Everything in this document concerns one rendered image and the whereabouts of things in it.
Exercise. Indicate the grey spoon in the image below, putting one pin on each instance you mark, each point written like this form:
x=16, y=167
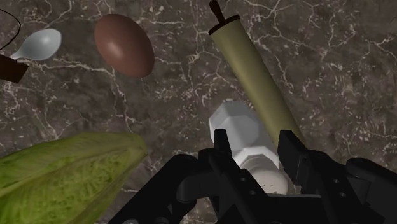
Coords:
x=38, y=45

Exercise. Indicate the dark brown block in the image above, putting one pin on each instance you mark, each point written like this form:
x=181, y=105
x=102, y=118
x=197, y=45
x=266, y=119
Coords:
x=11, y=69

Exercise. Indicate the green lettuce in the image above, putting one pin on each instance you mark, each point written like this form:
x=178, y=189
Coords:
x=65, y=180

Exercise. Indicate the brown egg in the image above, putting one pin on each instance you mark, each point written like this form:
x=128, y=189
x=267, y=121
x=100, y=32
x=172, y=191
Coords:
x=124, y=45

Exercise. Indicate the olive green rolling pin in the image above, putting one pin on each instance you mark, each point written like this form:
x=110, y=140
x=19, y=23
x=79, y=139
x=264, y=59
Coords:
x=252, y=74

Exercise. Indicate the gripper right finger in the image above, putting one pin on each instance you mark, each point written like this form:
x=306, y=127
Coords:
x=322, y=180

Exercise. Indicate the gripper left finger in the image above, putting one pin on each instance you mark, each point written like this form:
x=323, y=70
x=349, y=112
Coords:
x=192, y=183

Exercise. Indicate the white faceted bottle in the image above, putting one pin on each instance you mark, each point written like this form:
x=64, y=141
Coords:
x=240, y=128

